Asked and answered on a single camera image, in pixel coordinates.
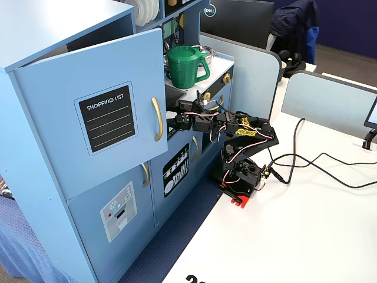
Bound blue door with shopping list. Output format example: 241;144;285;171
8;27;169;183

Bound robot controller board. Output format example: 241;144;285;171
260;164;274;181

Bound black cable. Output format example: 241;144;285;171
266;117;307;186
269;152;377;189

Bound blue door with ice dispenser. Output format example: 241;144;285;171
66;160;156;283

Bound dark blue jacket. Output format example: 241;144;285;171
269;0;320;64

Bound black Dell monitor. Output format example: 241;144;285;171
200;0;275;50

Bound pale desk divider panel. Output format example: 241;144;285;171
199;31;282;124
281;70;377;142

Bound blue knitted cloth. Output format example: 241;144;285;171
0;173;76;283

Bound green plastic pitcher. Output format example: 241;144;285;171
167;45;211;89

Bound grey toy sink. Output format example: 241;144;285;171
164;84;188;111

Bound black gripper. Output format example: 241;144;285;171
166;100;221;134

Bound black headphones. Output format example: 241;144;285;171
277;50;303;78

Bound steel toy pot with lid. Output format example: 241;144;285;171
193;44;217;65

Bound red table clamp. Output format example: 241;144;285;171
217;180;254;209

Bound blue toy kitchen body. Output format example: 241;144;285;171
0;0;236;283

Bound blue dishwasher door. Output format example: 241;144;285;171
148;134;203;228

